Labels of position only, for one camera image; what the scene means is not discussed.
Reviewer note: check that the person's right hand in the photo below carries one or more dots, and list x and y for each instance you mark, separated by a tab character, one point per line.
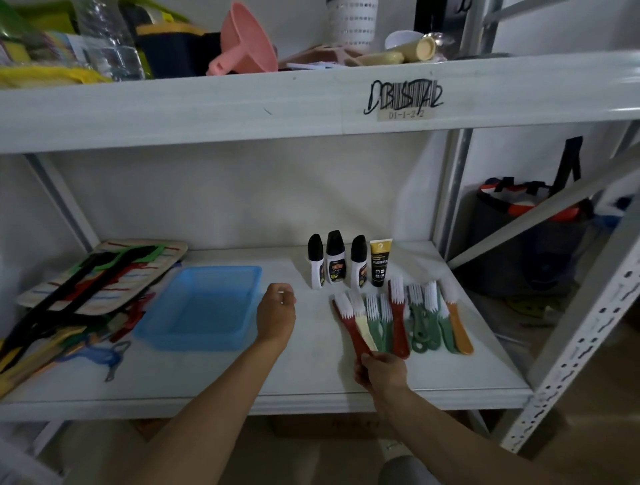
382	372

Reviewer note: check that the person's left hand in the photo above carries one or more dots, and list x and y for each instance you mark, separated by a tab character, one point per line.
275	315

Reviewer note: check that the person's left fingers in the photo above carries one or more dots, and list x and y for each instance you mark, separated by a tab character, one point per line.
284	294

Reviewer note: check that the person's right fingers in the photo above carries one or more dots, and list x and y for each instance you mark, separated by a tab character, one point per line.
364	370

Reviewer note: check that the person's left forearm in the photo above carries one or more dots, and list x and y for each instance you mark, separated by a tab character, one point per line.
215	414

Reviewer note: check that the person's right forearm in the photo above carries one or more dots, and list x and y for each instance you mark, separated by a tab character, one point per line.
450	439

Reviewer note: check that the white bottle with black cap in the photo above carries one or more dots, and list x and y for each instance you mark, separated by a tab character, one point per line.
335	260
358	267
316	270

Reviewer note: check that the row of coloured plastic brushes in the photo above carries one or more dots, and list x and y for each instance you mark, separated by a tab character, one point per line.
425	325

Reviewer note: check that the blue plastic tray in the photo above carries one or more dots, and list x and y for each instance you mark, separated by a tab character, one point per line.
200	310

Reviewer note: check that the black and yellow tube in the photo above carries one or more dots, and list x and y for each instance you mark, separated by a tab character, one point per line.
381	265

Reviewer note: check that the person's grey trouser leg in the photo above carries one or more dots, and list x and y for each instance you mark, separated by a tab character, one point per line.
407	472

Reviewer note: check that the blue metal clip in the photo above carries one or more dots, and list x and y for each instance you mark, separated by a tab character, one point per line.
116	355

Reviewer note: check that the white metal shelf rack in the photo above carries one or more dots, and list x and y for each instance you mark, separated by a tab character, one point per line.
300	100

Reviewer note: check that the dark bag with orange trim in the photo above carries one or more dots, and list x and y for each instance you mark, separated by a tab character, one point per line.
520	240

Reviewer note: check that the barcode label sticker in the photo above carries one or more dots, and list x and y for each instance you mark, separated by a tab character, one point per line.
402	100

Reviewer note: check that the pink flat tray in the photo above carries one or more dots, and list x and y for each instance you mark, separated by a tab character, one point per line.
310	57

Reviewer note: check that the pale yellow plastic scoop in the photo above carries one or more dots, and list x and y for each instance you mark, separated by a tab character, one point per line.
377	59

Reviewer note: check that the pink plastic funnel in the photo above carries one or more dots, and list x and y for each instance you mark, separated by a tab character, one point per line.
247	37

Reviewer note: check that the black box with yellow lid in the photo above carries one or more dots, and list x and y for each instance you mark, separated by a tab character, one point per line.
170	50

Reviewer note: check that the cream plastic cylinder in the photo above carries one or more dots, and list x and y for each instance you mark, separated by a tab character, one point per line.
412	50

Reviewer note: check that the white perforated basket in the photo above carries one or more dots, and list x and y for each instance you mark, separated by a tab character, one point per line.
352	22

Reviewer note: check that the white bowl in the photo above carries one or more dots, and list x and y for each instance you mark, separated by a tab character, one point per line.
400	37

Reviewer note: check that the clear plastic bottle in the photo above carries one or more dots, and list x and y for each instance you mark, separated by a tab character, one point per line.
107	40

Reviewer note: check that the yellow and green packets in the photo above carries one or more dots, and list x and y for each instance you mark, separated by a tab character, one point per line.
35	65

